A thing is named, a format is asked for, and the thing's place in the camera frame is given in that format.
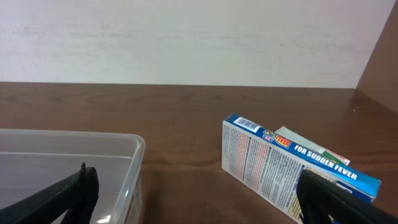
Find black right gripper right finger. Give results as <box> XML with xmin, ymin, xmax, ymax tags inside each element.
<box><xmin>297</xmin><ymin>170</ymin><xmax>397</xmax><ymax>224</ymax></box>

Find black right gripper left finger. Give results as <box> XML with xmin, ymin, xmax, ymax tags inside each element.
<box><xmin>1</xmin><ymin>164</ymin><xmax>99</xmax><ymax>224</ymax></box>

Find blue fever patch box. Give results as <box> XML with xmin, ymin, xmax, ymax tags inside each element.
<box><xmin>221</xmin><ymin>113</ymin><xmax>381</xmax><ymax>223</ymax></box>

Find white Panadol box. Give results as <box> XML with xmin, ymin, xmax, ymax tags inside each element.
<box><xmin>276</xmin><ymin>126</ymin><xmax>351</xmax><ymax>166</ymax></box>

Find clear plastic container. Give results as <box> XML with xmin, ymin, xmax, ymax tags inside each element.
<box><xmin>0</xmin><ymin>128</ymin><xmax>146</xmax><ymax>224</ymax></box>

